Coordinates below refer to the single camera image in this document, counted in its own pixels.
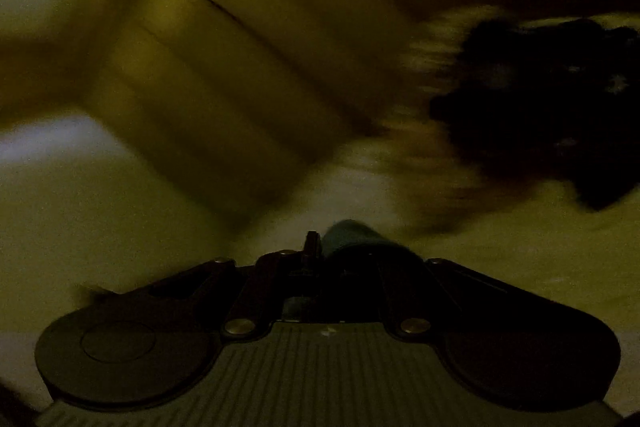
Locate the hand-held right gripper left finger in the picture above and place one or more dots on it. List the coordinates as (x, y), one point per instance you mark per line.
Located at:
(311, 243)

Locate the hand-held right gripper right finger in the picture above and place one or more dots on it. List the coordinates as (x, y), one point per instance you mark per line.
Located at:
(352, 234)

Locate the dark cloth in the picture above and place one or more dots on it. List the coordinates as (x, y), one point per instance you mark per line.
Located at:
(525, 117)

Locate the patterned cloth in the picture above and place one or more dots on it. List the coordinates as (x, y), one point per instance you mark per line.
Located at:
(430, 147)

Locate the wooden furniture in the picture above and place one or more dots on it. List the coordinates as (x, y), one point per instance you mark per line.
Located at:
(225, 82)

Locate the white printed blanket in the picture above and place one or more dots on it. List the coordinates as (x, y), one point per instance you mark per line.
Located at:
(100, 207)

